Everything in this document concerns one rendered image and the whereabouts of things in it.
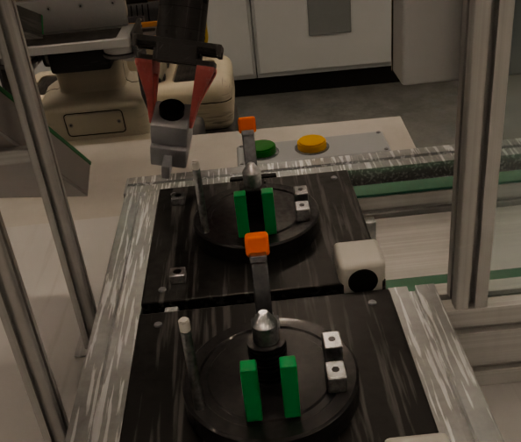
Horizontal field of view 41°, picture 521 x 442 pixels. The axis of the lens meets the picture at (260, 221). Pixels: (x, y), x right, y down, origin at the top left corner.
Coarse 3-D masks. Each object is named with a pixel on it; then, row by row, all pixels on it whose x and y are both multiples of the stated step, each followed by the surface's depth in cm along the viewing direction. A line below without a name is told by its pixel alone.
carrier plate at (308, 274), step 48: (192, 192) 87; (336, 192) 84; (192, 240) 78; (336, 240) 75; (144, 288) 71; (192, 288) 70; (240, 288) 69; (288, 288) 69; (336, 288) 69; (384, 288) 69
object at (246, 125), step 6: (240, 120) 79; (246, 120) 79; (252, 120) 79; (240, 126) 80; (246, 126) 80; (252, 126) 80; (240, 132) 80; (246, 132) 78; (252, 132) 78; (246, 138) 80; (252, 138) 80; (246, 144) 80; (252, 144) 80; (246, 150) 80; (252, 150) 80; (246, 156) 80; (252, 156) 80; (246, 162) 81
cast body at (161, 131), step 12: (156, 108) 84; (168, 108) 83; (180, 108) 83; (156, 120) 82; (168, 120) 83; (180, 120) 83; (156, 132) 83; (168, 132) 83; (180, 132) 82; (192, 132) 90; (156, 144) 84; (168, 144) 84; (180, 144) 84; (156, 156) 85; (168, 156) 84; (180, 156) 85; (168, 168) 83
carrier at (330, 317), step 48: (144, 336) 64; (192, 336) 64; (240, 336) 60; (288, 336) 59; (336, 336) 56; (384, 336) 61; (144, 384) 59; (192, 384) 51; (240, 384) 55; (288, 384) 50; (336, 384) 53; (384, 384) 56; (144, 432) 54; (192, 432) 54; (240, 432) 51; (288, 432) 50; (336, 432) 52; (384, 432) 52; (432, 432) 52
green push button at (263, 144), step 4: (256, 140) 98; (260, 140) 98; (264, 140) 98; (268, 140) 98; (256, 144) 97; (260, 144) 97; (264, 144) 97; (268, 144) 97; (272, 144) 97; (256, 148) 96; (260, 148) 96; (264, 148) 96; (268, 148) 96; (272, 148) 96; (256, 152) 96; (260, 152) 96; (264, 152) 96; (268, 152) 96; (272, 152) 96; (256, 156) 96; (260, 156) 96; (264, 156) 96; (268, 156) 96
